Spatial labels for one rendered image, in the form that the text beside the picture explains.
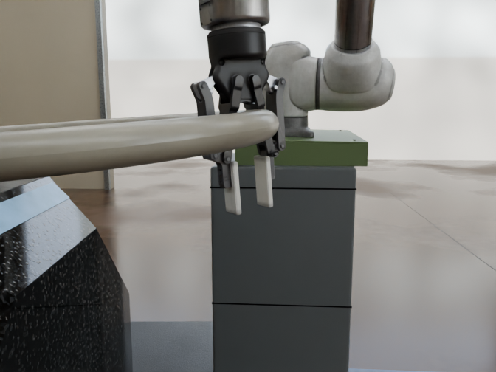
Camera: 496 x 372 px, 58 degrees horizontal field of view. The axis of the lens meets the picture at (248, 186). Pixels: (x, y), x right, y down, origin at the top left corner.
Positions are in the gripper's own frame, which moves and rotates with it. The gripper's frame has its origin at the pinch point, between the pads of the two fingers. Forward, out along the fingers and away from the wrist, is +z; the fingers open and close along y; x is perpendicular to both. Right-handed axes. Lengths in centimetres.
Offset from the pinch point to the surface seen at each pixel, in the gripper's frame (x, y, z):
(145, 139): 22.1, 21.8, -9.1
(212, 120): 20.6, 15.9, -9.9
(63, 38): -523, -95, -102
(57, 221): -20.1, 21.2, 4.1
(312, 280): -42, -46, 40
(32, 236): -12.9, 25.6, 4.0
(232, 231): -55, -29, 24
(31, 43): -547, -64, -100
